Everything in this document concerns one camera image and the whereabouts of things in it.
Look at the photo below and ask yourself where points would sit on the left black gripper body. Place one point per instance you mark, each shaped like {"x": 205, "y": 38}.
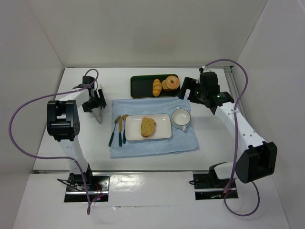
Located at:
{"x": 96, "y": 102}

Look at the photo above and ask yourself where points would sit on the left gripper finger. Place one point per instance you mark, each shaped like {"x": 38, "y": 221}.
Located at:
{"x": 89, "y": 106}
{"x": 101, "y": 99}

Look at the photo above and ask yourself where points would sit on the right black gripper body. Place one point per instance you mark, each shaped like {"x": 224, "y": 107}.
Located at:
{"x": 190, "y": 89}

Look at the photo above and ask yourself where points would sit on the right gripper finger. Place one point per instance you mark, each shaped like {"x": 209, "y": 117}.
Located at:
{"x": 194, "y": 95}
{"x": 188, "y": 83}

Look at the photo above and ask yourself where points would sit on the steel kitchen tongs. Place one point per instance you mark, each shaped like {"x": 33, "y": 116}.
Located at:
{"x": 97, "y": 111}

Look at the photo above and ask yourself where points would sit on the brown bread slice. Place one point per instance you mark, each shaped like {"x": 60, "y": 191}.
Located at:
{"x": 147, "y": 127}

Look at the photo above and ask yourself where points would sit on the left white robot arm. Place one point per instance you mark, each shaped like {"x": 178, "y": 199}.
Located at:
{"x": 63, "y": 124}

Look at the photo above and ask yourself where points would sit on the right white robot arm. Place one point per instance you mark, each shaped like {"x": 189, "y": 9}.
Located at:
{"x": 254, "y": 158}

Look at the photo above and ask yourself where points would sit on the small brown bread piece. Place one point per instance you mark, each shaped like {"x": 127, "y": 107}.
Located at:
{"x": 165, "y": 84}

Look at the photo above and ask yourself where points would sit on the pink glazed donut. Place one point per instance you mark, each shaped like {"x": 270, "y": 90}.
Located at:
{"x": 172, "y": 82}

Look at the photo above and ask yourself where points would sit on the white cup black rim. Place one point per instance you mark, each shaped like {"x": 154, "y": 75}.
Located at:
{"x": 181, "y": 118}

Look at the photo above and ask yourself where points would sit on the golden croissant roll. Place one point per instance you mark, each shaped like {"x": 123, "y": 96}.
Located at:
{"x": 157, "y": 88}

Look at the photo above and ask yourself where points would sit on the dark green tray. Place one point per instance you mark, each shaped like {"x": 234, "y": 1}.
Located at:
{"x": 142, "y": 85}

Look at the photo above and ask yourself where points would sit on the white rectangular plate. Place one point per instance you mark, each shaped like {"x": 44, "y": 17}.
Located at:
{"x": 163, "y": 127}

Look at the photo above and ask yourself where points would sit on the gold fork green handle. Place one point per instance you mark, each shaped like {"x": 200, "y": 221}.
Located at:
{"x": 112, "y": 136}

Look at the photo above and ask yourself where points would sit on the gold spoon green handle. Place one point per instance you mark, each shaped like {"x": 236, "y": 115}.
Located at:
{"x": 124, "y": 134}

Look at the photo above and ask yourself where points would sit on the aluminium rail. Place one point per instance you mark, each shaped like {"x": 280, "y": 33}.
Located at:
{"x": 234, "y": 91}

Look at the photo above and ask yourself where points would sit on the gold knife green handle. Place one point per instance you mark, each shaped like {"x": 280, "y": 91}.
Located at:
{"x": 120, "y": 131}

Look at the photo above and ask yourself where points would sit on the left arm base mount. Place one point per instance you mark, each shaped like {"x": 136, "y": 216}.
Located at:
{"x": 75, "y": 192}

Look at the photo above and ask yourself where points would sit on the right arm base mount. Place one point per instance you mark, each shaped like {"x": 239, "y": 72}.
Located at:
{"x": 207, "y": 185}

